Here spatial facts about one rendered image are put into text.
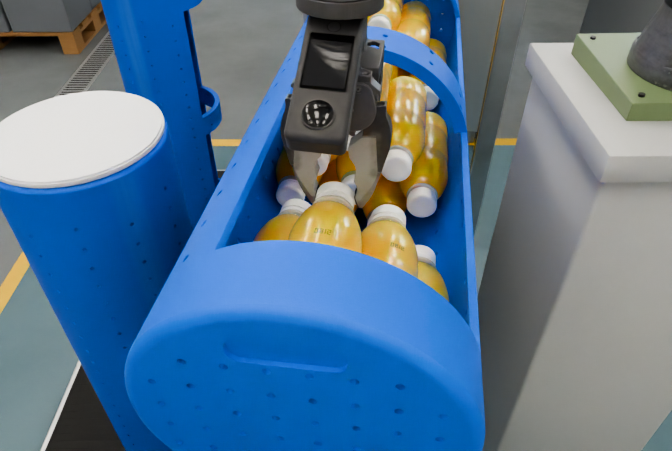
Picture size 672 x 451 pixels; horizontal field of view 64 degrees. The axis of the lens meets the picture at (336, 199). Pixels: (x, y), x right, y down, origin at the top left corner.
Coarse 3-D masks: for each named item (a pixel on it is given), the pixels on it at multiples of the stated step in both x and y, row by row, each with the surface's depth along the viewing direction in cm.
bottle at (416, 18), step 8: (408, 8) 101; (416, 8) 101; (424, 8) 102; (408, 16) 98; (416, 16) 97; (424, 16) 99; (400, 24) 96; (408, 24) 95; (416, 24) 94; (424, 24) 96; (400, 32) 94; (408, 32) 93; (416, 32) 93; (424, 32) 94; (424, 40) 94
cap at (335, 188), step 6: (324, 186) 52; (330, 186) 52; (336, 186) 52; (342, 186) 52; (348, 186) 52; (318, 192) 52; (324, 192) 52; (330, 192) 51; (336, 192) 51; (342, 192) 51; (348, 192) 52; (348, 198) 52
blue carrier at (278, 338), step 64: (448, 0) 104; (448, 64) 103; (256, 128) 57; (448, 128) 85; (256, 192) 72; (448, 192) 73; (192, 256) 42; (256, 256) 37; (320, 256) 37; (448, 256) 64; (192, 320) 35; (256, 320) 34; (320, 320) 33; (384, 320) 34; (448, 320) 38; (128, 384) 42; (192, 384) 41; (256, 384) 39; (320, 384) 37; (384, 384) 36; (448, 384) 35; (192, 448) 47; (256, 448) 45; (320, 448) 43; (384, 448) 42; (448, 448) 40
